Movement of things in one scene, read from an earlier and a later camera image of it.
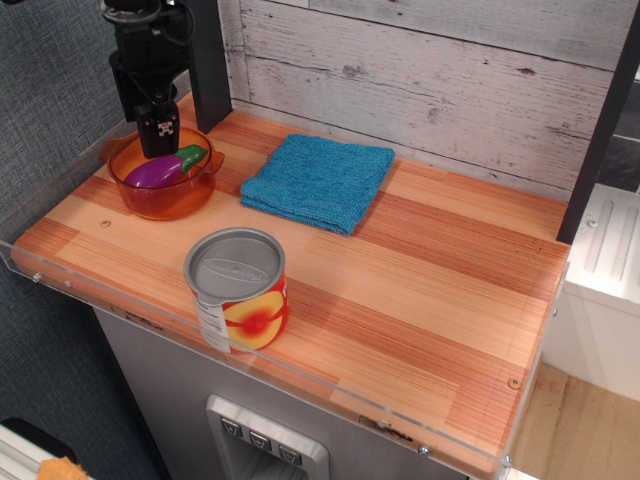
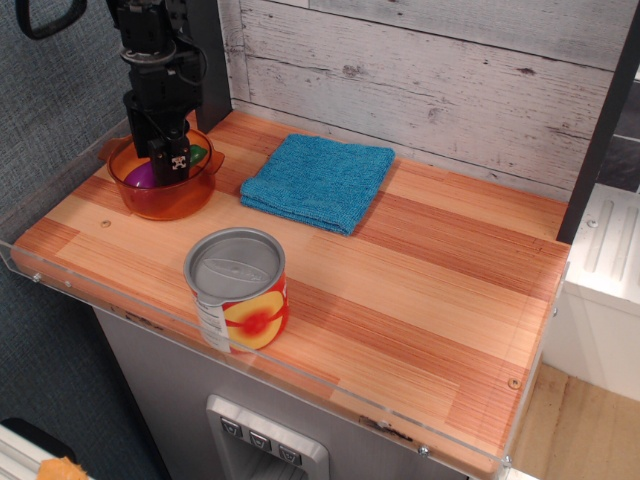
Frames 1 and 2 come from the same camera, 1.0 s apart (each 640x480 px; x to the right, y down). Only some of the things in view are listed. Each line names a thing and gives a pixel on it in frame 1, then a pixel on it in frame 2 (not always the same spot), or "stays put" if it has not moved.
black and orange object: (27, 453) stays put
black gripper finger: (159, 128) -> (170, 161)
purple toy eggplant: (158, 171) stays put
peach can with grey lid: (238, 279) stays put
